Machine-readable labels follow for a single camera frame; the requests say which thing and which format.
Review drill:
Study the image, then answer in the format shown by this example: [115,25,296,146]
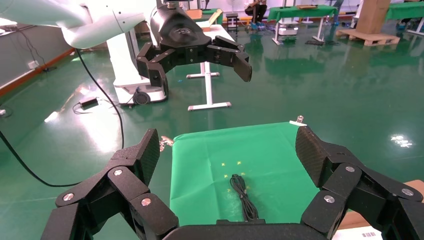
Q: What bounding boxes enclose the metal binder clip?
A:
[288,115,308,127]
[158,135,175,153]

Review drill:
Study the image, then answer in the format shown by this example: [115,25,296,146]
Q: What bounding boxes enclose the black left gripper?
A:
[135,5,253,99]

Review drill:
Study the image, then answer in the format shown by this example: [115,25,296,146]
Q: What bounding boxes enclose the black power adapter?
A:
[72,96,114,116]

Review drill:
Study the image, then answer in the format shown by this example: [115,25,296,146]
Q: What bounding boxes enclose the tan wooden frame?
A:
[185,8,224,33]

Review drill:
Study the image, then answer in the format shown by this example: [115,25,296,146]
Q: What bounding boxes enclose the wooden pallet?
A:
[335,28,401,47]

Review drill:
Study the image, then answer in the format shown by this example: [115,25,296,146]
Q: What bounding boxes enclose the tall cardboard box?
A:
[355,0,392,35]

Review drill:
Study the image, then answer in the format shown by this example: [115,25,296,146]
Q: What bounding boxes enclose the open cardboard box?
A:
[337,179,424,231]

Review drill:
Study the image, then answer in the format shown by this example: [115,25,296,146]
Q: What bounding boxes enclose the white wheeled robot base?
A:
[106,28,168,106]

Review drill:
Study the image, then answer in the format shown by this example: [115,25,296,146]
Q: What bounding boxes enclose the small white robot base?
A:
[277,18,300,37]

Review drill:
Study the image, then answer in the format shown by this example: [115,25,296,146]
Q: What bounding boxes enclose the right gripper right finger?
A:
[294,125,424,240]

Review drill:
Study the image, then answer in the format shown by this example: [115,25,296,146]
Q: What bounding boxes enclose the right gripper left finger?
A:
[40,128,180,240]

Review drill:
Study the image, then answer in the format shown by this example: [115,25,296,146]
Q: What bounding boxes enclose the black data cable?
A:
[229,173,260,223]

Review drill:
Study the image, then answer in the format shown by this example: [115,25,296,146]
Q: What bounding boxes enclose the seated person dark clothes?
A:
[244,0,269,31]

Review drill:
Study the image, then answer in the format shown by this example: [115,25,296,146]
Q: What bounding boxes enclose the long green cloth table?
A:
[266,4,339,46]

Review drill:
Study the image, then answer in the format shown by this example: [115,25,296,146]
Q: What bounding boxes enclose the white metal leg table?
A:
[186,23,237,112]

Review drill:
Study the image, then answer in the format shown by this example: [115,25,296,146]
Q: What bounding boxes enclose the black stool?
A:
[226,12,240,33]

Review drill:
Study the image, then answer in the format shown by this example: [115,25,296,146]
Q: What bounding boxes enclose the black floor power cable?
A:
[0,48,125,188]

